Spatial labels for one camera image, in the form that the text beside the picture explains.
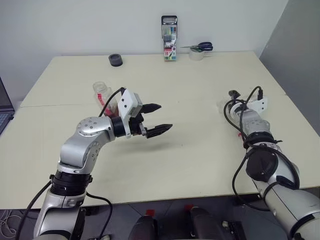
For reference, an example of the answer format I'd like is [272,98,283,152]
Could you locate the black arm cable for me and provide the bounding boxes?
[18,86,126,240]
[222,85,301,211]

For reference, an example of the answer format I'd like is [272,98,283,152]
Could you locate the blue handled scissors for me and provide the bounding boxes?
[179,41,214,52]

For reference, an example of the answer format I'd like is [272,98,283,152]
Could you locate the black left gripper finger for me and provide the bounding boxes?
[141,102,162,116]
[144,123,174,139]

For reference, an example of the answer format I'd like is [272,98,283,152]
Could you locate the marker pen pack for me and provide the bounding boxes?
[160,15,179,63]

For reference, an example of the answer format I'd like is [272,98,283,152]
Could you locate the black round cap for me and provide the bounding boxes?
[108,53,124,68]

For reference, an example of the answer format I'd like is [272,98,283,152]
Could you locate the white floor cables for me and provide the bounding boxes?
[0,209,16,236]

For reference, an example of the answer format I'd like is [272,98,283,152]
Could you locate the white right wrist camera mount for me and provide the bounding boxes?
[245,95,269,113]

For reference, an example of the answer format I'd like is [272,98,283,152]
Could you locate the dark laptop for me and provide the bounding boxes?
[0,74,16,136]

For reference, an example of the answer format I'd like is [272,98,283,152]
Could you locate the clear tape roll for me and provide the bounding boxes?
[188,47,205,61]

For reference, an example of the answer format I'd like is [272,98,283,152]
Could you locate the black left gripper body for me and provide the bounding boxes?
[128,109,149,137]

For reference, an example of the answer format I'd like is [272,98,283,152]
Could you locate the clear plastic bottle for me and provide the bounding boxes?
[92,80,121,119]

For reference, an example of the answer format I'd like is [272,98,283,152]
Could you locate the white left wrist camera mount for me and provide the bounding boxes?
[116,88,144,140]

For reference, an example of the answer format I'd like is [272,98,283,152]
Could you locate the dark rounded shape red tag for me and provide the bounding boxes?
[183,204,221,240]
[130,208,159,240]

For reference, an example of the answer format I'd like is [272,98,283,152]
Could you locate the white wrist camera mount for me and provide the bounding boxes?
[116,88,144,140]
[245,95,269,113]

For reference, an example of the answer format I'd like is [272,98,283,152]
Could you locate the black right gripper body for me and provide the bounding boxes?
[230,98,251,111]

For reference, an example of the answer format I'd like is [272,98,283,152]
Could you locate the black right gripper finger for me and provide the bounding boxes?
[227,89,242,101]

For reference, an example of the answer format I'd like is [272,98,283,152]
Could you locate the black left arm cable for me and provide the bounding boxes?
[18,86,126,240]

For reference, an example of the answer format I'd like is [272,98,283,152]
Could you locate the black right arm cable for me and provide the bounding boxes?
[222,85,301,211]

